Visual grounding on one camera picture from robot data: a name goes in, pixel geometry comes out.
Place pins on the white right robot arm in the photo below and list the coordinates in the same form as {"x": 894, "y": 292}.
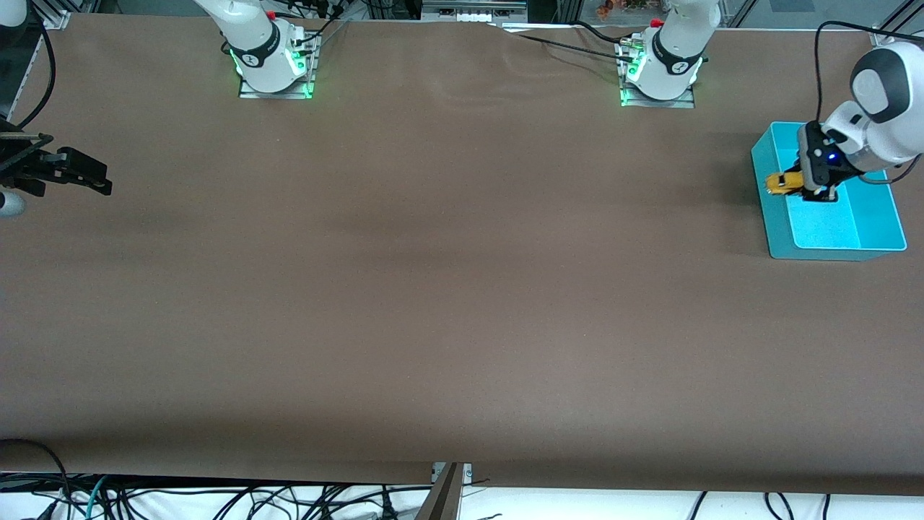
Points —
{"x": 260, "y": 43}

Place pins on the teal plastic storage bin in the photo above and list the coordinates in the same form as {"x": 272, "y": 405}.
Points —
{"x": 844, "y": 224}

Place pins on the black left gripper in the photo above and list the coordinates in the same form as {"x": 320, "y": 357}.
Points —
{"x": 830, "y": 175}

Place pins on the small metal edge bracket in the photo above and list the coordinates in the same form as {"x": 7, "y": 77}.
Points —
{"x": 468, "y": 473}

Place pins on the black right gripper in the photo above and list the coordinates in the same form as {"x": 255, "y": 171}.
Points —
{"x": 20, "y": 156}

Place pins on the aluminium frame with white strip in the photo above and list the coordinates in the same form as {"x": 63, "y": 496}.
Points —
{"x": 476, "y": 6}

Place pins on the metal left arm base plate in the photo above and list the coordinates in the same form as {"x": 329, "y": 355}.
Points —
{"x": 660, "y": 104}

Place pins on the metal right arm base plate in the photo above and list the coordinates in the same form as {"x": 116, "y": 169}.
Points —
{"x": 278, "y": 94}

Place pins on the dark wedge-shaped table support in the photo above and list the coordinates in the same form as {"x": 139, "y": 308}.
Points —
{"x": 442, "y": 505}

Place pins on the aluminium side frame rail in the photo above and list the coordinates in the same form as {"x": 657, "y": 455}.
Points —
{"x": 54, "y": 18}

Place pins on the aluminium corner bracket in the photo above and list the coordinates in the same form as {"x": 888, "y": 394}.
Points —
{"x": 882, "y": 37}

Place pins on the brown table cover sheet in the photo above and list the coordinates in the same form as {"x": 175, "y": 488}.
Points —
{"x": 462, "y": 325}

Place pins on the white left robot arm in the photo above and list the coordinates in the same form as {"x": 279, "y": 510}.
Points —
{"x": 888, "y": 108}

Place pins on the yellow toy beetle car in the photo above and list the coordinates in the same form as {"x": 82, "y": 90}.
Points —
{"x": 778, "y": 184}

